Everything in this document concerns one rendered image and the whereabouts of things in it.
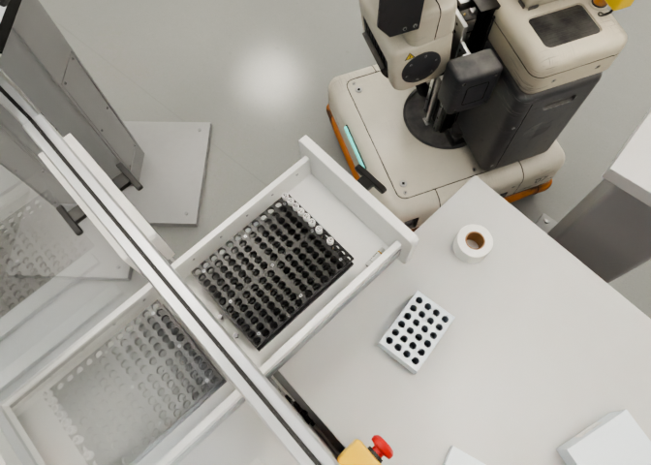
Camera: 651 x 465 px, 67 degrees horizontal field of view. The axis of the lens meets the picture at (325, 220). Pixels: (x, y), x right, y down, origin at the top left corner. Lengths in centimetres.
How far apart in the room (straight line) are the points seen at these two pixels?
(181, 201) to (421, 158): 91
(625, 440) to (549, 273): 31
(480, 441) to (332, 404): 26
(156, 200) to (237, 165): 34
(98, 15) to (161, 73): 48
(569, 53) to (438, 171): 57
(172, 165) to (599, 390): 160
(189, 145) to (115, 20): 82
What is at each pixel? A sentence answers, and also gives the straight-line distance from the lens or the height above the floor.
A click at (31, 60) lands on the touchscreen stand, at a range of 152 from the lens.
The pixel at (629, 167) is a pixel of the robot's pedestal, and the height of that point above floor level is 76.
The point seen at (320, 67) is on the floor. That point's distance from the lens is 225.
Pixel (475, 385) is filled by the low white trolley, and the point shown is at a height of 76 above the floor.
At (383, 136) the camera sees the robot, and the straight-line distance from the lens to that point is 171.
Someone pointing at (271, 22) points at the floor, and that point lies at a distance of 245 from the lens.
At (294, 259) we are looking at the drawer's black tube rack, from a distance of 86.
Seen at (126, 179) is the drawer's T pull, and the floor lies 91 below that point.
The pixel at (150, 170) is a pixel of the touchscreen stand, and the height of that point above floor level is 4.
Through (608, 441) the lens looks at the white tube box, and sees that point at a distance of 100.
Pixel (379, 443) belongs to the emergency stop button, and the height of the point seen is 89.
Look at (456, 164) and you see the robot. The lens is 169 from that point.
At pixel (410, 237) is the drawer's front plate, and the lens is 85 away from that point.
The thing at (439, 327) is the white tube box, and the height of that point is 77.
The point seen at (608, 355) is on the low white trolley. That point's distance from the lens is 108.
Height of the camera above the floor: 171
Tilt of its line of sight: 67 degrees down
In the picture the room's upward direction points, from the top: 4 degrees counter-clockwise
